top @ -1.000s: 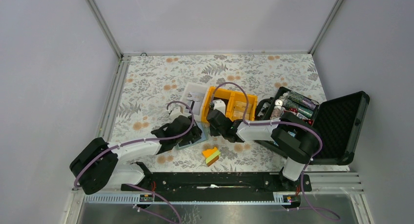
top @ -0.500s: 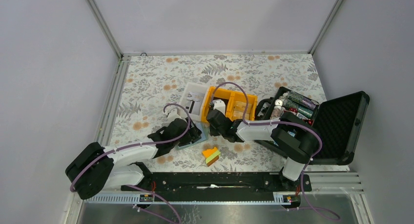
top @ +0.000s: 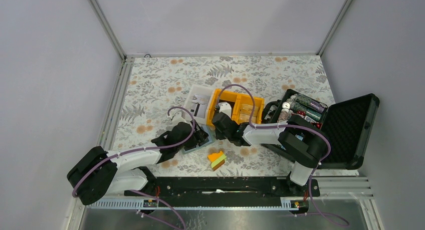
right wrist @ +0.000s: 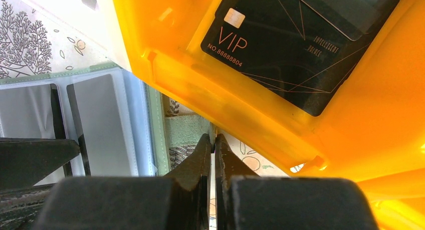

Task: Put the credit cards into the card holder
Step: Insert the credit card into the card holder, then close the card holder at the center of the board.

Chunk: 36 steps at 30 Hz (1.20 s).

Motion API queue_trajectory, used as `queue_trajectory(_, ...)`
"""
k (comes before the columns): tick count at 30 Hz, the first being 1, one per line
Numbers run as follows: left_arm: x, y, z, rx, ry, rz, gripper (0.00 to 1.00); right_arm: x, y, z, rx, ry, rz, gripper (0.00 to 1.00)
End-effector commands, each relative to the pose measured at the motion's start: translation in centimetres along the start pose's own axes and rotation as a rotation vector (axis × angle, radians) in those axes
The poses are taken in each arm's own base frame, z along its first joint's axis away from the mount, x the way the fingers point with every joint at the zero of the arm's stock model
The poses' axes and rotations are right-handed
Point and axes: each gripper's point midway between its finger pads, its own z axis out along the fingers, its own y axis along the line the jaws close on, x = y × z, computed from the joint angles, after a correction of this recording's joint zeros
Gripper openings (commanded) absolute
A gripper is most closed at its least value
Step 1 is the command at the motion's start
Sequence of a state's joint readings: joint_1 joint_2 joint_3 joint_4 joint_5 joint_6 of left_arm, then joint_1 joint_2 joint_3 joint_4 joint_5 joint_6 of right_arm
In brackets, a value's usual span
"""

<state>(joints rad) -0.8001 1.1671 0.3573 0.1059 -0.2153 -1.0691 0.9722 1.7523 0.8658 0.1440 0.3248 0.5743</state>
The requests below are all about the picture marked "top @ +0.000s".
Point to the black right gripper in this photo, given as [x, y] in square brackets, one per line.
[219, 136]

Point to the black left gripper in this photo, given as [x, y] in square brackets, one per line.
[198, 137]

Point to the green card holder wallet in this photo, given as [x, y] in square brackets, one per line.
[203, 136]

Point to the yellow plastic divided bin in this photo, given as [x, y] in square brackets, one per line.
[235, 100]

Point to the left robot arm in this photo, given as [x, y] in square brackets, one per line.
[100, 173]

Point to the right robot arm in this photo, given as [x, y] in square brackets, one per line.
[298, 138]

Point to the orange green sticky notes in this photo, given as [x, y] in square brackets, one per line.
[216, 160]

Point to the white plastic bin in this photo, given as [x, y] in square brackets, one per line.
[198, 89]

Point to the black poker chip case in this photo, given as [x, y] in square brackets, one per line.
[347, 125]

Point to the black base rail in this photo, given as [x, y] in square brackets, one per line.
[259, 191]

